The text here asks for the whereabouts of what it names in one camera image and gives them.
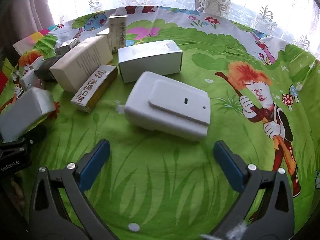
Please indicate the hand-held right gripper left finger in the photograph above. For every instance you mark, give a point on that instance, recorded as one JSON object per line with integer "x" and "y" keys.
{"x": 93, "y": 160}

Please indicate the tall beige box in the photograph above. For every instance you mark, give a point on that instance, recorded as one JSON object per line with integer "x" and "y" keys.
{"x": 117, "y": 32}

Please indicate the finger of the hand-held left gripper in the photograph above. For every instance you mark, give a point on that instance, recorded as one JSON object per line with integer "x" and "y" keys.
{"x": 35, "y": 133}

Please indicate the small white round sticker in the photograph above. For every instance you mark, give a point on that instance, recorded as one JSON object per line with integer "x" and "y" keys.
{"x": 134, "y": 227}

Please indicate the brown curtain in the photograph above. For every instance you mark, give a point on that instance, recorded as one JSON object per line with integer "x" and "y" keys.
{"x": 25, "y": 5}

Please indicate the dark grey box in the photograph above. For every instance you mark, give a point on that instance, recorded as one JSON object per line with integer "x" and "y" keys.
{"x": 47, "y": 68}

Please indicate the large white device box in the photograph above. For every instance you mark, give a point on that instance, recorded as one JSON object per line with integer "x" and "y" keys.
{"x": 170, "y": 105}

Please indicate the gold printed long box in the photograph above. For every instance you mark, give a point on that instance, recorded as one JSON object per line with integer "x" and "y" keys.
{"x": 96, "y": 87}

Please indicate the pale grey rectangular box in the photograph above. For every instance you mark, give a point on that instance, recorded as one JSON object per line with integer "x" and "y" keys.
{"x": 150, "y": 57}

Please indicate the white box with silver side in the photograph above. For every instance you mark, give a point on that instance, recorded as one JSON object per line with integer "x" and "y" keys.
{"x": 25, "y": 110}

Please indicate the large cream box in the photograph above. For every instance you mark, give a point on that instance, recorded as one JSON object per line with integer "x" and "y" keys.
{"x": 80, "y": 62}

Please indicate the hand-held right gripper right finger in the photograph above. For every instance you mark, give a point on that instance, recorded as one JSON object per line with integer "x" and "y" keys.
{"x": 228, "y": 162}

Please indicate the green cartoon printed blanket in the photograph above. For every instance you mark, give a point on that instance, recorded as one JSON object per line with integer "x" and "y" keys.
{"x": 162, "y": 180}

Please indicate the silver and black box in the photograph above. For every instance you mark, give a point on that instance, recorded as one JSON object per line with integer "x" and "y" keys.
{"x": 67, "y": 46}

